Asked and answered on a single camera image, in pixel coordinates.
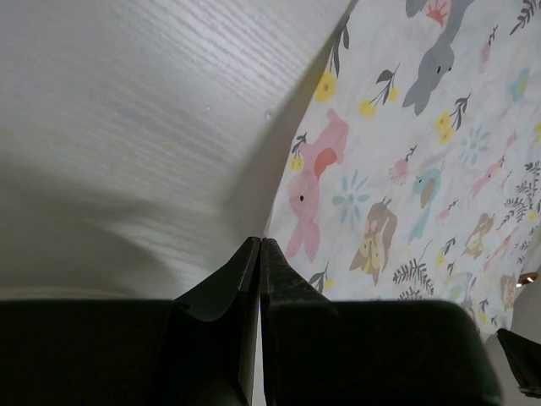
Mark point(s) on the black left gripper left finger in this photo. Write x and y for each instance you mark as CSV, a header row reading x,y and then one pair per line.
x,y
197,349

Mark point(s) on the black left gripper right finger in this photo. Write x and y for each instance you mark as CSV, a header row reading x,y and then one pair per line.
x,y
322,352

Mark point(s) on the animal print cloth placemat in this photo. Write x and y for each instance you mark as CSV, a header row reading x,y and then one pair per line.
x,y
415,171

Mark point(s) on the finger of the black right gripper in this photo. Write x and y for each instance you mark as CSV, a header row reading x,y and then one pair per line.
x,y
523,356

